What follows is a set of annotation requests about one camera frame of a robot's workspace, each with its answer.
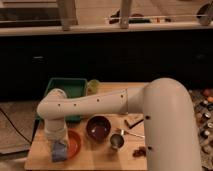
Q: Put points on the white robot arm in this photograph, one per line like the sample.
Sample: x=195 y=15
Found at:
x=171 y=134

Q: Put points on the dark maroon bowl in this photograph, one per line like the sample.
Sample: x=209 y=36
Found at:
x=98 y=128

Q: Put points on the orange red bowl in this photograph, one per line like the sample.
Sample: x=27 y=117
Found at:
x=74 y=143

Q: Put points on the yellow green cup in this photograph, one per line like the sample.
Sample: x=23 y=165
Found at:
x=92 y=87

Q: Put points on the green plastic tray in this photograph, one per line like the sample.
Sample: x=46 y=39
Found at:
x=68 y=90

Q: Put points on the metal spoon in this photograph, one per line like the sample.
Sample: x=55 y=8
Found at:
x=124 y=132

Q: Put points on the small metal cup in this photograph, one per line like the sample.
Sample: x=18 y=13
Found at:
x=117 y=141

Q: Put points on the small brown object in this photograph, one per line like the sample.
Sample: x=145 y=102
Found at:
x=140 y=152

